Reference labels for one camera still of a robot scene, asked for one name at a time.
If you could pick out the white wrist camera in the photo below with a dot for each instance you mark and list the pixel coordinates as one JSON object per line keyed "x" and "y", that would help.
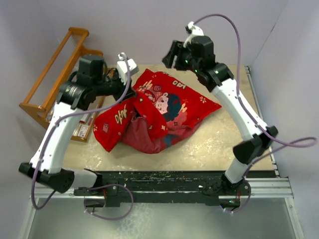
{"x": 124, "y": 66}
{"x": 192, "y": 31}

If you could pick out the flat red white packet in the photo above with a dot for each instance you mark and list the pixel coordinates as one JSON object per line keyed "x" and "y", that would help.
{"x": 82, "y": 131}

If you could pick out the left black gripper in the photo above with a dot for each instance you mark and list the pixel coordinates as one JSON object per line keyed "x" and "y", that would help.
{"x": 121, "y": 85}

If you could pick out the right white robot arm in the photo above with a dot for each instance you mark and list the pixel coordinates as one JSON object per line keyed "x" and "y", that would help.
{"x": 198, "y": 57}

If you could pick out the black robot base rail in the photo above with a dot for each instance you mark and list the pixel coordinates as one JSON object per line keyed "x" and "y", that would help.
{"x": 111, "y": 188}

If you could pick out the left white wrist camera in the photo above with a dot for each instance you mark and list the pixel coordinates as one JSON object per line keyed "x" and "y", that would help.
{"x": 124, "y": 66}

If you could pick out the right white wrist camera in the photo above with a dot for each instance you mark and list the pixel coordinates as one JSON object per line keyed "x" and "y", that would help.
{"x": 192, "y": 31}

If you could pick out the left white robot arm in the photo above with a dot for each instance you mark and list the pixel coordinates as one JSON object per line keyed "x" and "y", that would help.
{"x": 74, "y": 97}

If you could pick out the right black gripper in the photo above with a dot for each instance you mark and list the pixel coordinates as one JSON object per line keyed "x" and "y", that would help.
{"x": 176, "y": 49}

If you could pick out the orange wooden rack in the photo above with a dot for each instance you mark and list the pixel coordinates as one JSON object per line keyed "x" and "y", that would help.
{"x": 40, "y": 100}

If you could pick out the red printed pillowcase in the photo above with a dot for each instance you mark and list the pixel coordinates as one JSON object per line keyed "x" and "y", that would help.
{"x": 164, "y": 112}

